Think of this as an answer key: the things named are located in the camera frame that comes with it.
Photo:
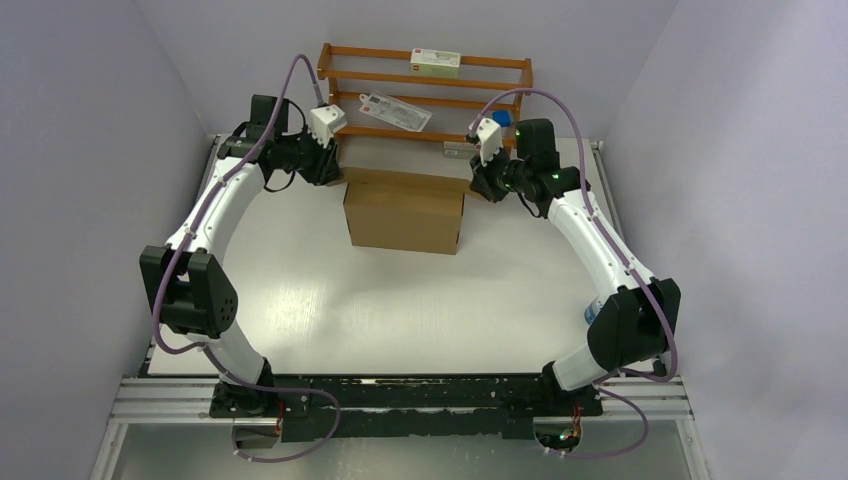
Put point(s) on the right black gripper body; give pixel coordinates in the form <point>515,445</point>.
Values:
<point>501,175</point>

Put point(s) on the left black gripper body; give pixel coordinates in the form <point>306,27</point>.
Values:
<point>307,154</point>

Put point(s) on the brown cardboard box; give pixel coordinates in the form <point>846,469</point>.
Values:
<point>404,211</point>

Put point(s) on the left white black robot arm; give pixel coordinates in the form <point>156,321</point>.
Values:
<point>193,302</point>

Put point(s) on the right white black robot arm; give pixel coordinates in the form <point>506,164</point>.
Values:
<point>633,315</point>

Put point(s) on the grey box bottom shelf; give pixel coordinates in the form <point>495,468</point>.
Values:
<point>459,150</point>

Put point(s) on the white green box top shelf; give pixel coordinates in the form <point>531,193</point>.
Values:
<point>435,63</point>

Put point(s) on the small blue object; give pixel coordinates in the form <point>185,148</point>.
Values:
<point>504,118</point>

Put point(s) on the orange wooden shelf rack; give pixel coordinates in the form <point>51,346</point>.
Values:
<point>353,73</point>

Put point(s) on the clear plastic packaged item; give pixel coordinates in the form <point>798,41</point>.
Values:
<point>394,112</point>

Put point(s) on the round blue white sticker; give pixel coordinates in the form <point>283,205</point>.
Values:
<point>592,311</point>

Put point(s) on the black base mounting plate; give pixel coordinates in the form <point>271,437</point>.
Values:
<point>310,406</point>

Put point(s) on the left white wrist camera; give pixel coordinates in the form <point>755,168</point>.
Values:
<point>323,122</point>

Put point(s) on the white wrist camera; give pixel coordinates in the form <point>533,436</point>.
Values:
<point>487,137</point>
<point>323,122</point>

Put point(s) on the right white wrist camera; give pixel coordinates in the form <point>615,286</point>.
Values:
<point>487,137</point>

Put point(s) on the aluminium rail frame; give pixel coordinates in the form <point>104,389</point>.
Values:
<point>158,401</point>

